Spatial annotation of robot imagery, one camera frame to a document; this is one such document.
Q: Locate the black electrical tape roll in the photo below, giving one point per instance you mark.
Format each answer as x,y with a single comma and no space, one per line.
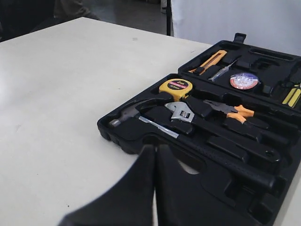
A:
244,81

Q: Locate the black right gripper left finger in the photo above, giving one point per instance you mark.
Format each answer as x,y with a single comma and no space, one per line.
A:
128,203

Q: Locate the clear voltage tester screwdriver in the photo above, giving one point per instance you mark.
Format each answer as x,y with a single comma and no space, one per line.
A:
222,71

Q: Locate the black plastic tool case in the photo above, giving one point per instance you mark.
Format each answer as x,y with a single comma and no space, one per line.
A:
218,142

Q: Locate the yellow tape measure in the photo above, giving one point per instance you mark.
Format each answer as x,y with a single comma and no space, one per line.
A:
178,88

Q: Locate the orange utility knife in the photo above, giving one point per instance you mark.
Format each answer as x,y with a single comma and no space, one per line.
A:
213,60

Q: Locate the orange handled pliers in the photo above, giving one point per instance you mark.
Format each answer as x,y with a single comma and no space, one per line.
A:
239,113

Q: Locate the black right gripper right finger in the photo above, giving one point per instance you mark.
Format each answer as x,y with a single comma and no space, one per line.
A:
184,199

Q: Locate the black backdrop stand pole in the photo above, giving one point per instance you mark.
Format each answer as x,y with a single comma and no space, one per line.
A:
168,11

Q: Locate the claw hammer black grip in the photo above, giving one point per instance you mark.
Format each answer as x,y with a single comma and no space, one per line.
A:
232,164

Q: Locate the large yellow black screwdriver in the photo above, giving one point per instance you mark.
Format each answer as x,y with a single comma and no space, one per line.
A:
293,96

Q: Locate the adjustable wrench black handle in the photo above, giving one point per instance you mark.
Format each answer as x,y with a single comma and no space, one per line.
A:
181,111

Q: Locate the white backdrop cloth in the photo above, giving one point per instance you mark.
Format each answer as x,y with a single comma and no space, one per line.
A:
272,24

